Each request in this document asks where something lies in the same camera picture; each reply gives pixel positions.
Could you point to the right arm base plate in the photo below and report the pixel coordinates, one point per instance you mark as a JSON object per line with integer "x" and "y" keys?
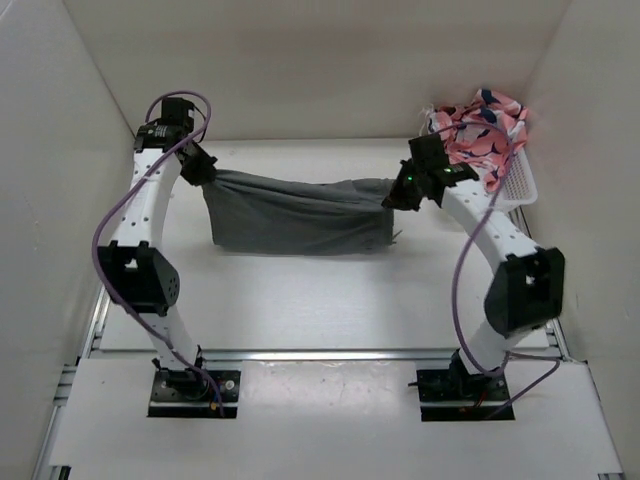
{"x": 441, "y": 401}

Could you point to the pink patterned shorts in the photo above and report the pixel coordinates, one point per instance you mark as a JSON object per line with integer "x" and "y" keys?
{"x": 486, "y": 133}

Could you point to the aluminium left side rail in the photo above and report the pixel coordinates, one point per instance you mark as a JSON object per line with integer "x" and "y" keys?
{"x": 60, "y": 452}

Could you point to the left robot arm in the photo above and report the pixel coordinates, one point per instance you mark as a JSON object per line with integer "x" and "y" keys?
{"x": 126, "y": 247}

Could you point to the white plastic basket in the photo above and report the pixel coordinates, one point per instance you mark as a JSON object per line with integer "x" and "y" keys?
{"x": 520, "y": 187}

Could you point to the aluminium rail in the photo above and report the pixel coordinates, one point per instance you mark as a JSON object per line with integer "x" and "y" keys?
{"x": 545, "y": 273}
{"x": 328, "y": 355}
{"x": 60, "y": 452}

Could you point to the aluminium front rail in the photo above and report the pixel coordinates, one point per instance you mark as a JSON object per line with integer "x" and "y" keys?
{"x": 328, "y": 355}

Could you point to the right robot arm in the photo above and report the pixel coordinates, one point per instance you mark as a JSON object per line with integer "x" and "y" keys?
{"x": 505, "y": 248}

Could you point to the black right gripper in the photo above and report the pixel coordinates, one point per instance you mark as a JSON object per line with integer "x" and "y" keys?
{"x": 396, "y": 199}

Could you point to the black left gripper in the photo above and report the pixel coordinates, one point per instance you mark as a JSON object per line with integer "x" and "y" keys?
{"x": 198, "y": 177}

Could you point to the aluminium right side rail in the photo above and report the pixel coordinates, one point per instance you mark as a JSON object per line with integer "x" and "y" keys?
{"x": 545, "y": 273}

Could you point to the grey shorts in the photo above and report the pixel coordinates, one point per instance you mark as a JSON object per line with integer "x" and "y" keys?
{"x": 267, "y": 216}

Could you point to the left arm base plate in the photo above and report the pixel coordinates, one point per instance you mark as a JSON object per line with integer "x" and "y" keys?
{"x": 176, "y": 394}

